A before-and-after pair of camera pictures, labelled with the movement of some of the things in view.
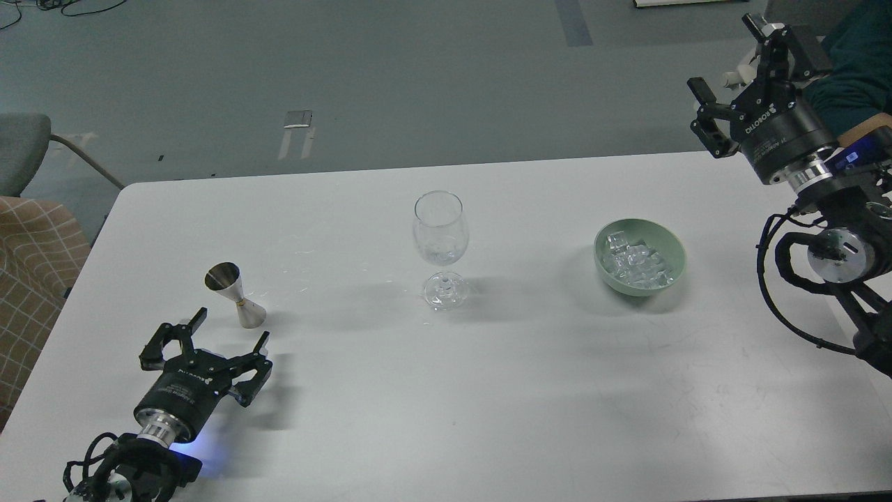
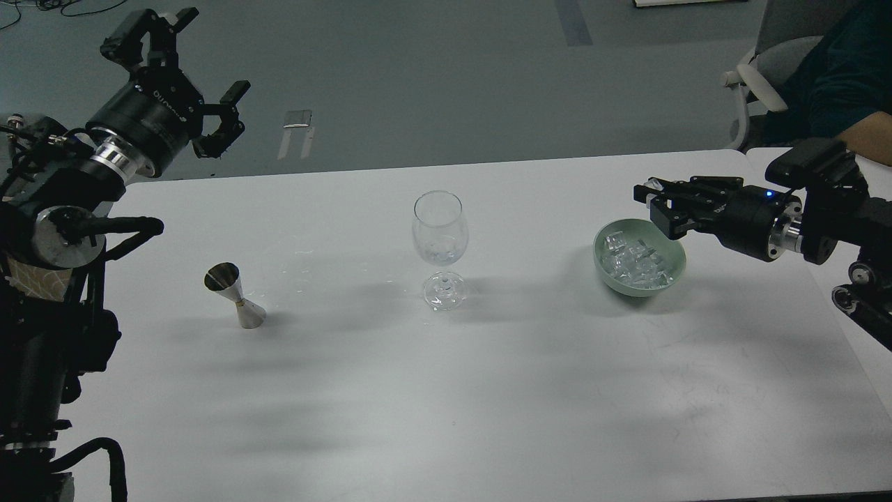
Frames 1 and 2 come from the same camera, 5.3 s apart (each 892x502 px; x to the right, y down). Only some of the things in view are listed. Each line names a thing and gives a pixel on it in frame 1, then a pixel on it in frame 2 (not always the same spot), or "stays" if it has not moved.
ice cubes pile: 633,265 stays
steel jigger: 225,278 stays
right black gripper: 770,125 → 759,222
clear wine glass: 441,236 stays
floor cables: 46,5 stays
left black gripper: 185,392 → 149,120
